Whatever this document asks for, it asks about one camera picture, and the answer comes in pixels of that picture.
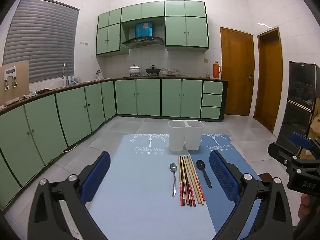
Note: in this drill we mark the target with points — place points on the grey window blind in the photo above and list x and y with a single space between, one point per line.
42 35

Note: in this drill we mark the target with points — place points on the blue dish soap bottle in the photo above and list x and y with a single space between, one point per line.
73 80

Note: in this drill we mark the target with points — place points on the clear glass jar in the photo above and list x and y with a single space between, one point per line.
177 72

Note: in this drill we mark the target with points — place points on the small brown jar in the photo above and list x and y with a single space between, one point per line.
208 75

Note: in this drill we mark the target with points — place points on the orange thermos flask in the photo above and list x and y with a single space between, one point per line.
216 70

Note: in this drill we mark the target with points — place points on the dark blue printed mat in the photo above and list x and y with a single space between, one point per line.
212 212

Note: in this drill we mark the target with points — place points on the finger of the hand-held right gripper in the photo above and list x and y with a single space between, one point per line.
301 140
277 151

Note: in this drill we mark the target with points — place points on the white cooking pot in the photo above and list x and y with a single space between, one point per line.
135 70

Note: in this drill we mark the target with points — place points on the black range hood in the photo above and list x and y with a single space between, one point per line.
142 41

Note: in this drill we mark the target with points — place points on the person's right hand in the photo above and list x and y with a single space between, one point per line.
306 205

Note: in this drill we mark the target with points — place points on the black plastic spoon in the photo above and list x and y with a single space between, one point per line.
200 164

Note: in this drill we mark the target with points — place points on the white plastic bracket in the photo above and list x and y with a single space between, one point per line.
10 72

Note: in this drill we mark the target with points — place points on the metal spoon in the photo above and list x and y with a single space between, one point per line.
173 167

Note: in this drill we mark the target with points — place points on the dark cloth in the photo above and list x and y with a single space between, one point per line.
45 90

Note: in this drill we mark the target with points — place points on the wooden door with dark frame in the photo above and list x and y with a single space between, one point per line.
268 85

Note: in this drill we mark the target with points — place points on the row of mixed chopsticks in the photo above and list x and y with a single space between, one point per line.
190 180

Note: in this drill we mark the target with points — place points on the light blue printed mat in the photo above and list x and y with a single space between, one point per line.
140 180

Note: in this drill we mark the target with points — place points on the green wall cabinets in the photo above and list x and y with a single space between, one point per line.
175 30

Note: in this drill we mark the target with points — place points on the clear plastic container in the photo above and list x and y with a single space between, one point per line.
164 71

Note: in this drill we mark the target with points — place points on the closed wooden door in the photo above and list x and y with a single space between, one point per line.
235 75

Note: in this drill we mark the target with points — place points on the steel kitchen faucet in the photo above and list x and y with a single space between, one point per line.
67 80

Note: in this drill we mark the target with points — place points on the white kettle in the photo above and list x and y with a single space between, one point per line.
98 75

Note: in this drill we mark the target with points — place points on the black wok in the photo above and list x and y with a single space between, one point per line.
153 69

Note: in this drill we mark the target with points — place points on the white two-compartment utensil holder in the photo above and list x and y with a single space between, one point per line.
177 137

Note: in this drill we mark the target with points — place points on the green base cabinets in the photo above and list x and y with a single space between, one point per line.
147 97

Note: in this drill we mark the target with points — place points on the black glass-front cabinet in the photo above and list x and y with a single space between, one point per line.
297 110

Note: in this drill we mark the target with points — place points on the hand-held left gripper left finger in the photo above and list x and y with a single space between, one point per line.
96 177

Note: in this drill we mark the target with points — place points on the blue wrapped hood chimney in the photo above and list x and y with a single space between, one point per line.
144 30

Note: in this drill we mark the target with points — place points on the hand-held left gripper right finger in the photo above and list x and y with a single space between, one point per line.
223 177

